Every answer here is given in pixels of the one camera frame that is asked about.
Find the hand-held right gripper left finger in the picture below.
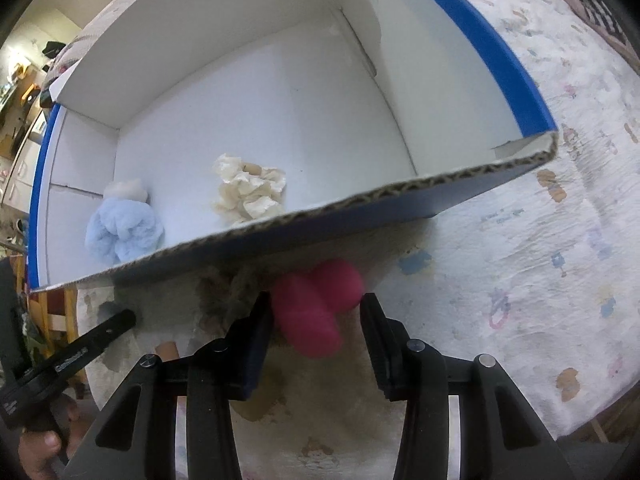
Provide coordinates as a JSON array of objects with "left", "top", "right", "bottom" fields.
[{"left": 59, "top": 291, "right": 274, "bottom": 480}]

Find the white and blue cardboard box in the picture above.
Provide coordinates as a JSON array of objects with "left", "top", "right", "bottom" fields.
[{"left": 26, "top": 0, "right": 559, "bottom": 294}]

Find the person's left hand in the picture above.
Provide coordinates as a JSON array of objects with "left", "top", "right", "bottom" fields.
[{"left": 18, "top": 394, "right": 90, "bottom": 480}]

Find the wooden chair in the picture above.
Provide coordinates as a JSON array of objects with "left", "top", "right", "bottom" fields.
[{"left": 10, "top": 255, "right": 81, "bottom": 356}]

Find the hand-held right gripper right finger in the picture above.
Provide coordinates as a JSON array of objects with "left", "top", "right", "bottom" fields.
[{"left": 359, "top": 292, "right": 580, "bottom": 480}]

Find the printed white bed sheet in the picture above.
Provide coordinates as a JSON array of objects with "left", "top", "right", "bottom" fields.
[{"left": 41, "top": 0, "right": 640, "bottom": 480}]

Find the light blue plush toy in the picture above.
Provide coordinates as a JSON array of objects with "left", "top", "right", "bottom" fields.
[{"left": 85, "top": 178, "right": 167, "bottom": 265}]

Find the cream cloth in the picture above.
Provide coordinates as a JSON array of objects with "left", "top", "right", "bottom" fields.
[{"left": 213, "top": 154, "right": 288, "bottom": 224}]

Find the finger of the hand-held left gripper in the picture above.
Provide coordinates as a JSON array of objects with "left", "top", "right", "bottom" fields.
[{"left": 31, "top": 308, "right": 138, "bottom": 377}]

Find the pink plush toy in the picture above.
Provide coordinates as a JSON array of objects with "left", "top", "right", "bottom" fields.
[{"left": 273, "top": 259, "right": 365, "bottom": 359}]

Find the cluttered white desk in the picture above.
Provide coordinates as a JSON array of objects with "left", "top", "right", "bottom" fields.
[{"left": 0, "top": 40, "right": 66, "bottom": 211}]

